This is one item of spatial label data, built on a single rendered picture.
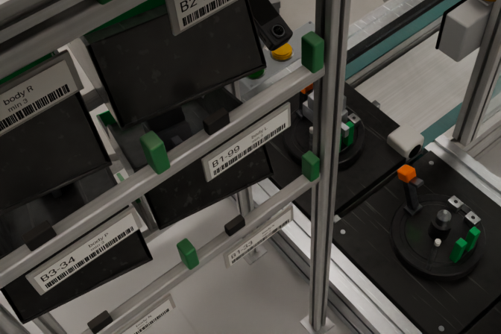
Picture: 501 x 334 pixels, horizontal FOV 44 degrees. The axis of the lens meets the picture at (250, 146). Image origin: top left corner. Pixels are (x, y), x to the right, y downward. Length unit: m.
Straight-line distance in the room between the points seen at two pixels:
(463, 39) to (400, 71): 0.38
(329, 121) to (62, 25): 0.30
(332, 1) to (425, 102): 0.78
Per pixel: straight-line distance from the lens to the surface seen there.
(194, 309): 1.07
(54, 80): 0.35
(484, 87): 1.02
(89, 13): 0.35
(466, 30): 0.92
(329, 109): 0.56
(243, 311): 1.06
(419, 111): 1.22
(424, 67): 1.30
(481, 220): 1.05
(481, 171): 1.11
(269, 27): 1.06
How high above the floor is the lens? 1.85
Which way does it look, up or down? 53 degrees down
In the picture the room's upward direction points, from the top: 6 degrees counter-clockwise
